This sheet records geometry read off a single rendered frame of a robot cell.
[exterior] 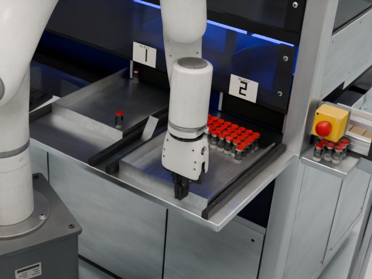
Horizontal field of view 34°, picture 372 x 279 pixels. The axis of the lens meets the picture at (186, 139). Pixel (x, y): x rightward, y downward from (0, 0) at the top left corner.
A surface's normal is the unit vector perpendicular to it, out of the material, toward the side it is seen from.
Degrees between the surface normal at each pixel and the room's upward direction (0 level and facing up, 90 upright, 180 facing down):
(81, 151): 0
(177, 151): 91
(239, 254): 90
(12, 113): 30
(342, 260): 0
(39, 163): 90
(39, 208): 0
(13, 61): 70
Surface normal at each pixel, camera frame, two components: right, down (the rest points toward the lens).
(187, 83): -0.24, 0.47
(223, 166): 0.07, -0.86
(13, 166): 0.61, 0.44
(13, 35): 0.37, 0.18
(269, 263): -0.56, 0.38
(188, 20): 0.16, 0.51
